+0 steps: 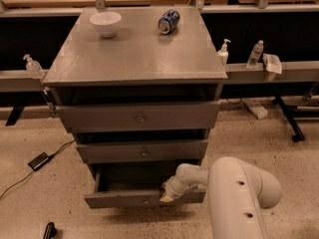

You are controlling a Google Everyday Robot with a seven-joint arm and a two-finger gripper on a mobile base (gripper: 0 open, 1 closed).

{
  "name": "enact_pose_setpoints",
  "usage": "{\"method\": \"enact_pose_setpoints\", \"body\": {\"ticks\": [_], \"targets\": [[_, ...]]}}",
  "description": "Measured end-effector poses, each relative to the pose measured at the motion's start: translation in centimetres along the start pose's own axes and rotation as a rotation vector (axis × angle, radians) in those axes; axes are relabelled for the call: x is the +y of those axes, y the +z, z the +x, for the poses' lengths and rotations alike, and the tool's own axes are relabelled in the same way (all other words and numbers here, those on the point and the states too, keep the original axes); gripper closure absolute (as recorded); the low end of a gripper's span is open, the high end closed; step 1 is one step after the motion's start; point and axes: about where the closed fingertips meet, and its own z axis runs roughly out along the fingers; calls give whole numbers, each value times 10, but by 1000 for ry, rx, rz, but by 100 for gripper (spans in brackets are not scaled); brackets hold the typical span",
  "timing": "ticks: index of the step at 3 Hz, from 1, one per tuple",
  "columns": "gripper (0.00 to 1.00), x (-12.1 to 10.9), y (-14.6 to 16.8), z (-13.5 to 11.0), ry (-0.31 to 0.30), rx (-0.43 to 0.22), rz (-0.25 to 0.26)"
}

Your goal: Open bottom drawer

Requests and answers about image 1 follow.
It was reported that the grey drawer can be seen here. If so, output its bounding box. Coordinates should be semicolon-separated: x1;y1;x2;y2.
57;102;220;133
77;139;208;163
84;161;207;210

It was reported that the black power adapter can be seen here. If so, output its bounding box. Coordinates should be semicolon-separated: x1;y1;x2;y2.
28;152;50;171

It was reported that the grey middle drawer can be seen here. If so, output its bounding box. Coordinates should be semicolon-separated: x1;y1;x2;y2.
77;139;208;163

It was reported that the black object bottom left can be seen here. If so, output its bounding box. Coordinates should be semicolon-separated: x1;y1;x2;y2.
43;222;57;239

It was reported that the blue soda can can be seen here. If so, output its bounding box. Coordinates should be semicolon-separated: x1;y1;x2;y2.
158;9;179;35

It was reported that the white box on floor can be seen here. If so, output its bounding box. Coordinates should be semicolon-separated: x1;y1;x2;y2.
245;101;268;120

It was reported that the clear pump bottle left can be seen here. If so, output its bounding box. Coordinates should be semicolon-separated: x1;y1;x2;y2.
23;54;45;79

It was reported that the grey top drawer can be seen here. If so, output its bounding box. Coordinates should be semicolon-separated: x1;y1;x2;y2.
57;102;220;133

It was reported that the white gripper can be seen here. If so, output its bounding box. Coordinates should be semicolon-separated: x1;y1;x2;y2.
159;175;187;203

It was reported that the grey bottom drawer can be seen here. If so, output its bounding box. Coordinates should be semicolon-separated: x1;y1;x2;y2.
84;161;207;210

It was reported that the black adapter cable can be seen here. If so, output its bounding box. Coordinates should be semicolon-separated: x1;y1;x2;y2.
0;138;77;201

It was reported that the black table leg left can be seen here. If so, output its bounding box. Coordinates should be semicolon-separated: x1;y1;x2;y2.
6;106;25;126

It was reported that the clear plastic water bottle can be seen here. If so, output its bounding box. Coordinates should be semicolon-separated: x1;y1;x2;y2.
246;40;264;69

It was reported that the white ceramic bowl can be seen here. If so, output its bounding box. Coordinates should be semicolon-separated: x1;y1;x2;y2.
90;12;122;37

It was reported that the grey metal shelf rail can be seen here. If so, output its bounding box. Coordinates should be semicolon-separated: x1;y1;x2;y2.
0;61;319;93

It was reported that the black stand leg with caster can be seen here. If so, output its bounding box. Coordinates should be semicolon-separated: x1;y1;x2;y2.
273;96;319;142

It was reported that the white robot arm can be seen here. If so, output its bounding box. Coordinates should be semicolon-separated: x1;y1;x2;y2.
159;157;282;239

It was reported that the crumpled white paper packet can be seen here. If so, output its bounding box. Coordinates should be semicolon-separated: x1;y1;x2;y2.
263;54;282;74

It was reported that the white pump bottle right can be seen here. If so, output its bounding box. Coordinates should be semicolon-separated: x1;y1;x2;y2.
217;39;230;65

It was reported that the grey wooden drawer cabinet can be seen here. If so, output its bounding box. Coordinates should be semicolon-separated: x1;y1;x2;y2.
42;5;228;209

